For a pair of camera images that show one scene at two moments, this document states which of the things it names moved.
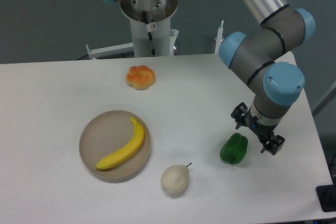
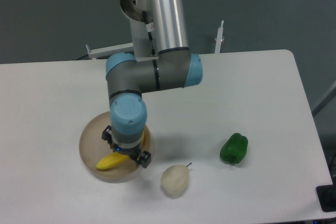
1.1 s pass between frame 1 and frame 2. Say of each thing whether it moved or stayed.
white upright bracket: stayed
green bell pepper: stayed
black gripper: moved
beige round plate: stayed
